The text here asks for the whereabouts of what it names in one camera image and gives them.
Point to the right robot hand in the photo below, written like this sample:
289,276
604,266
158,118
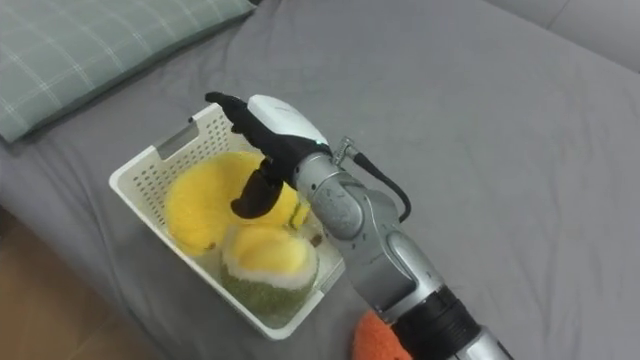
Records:
280,132

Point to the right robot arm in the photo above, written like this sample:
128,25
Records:
380,250

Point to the yellow banana soft toy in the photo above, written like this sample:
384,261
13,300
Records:
205,200

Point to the green durian soft toy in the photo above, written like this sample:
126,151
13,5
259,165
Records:
270,270

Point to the white perforated plastic basket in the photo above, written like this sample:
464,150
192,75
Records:
150,180

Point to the grey bed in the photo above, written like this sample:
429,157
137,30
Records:
475,150

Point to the green checked pillow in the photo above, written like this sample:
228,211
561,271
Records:
75,50

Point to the orange soft toy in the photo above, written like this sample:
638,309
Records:
375,340

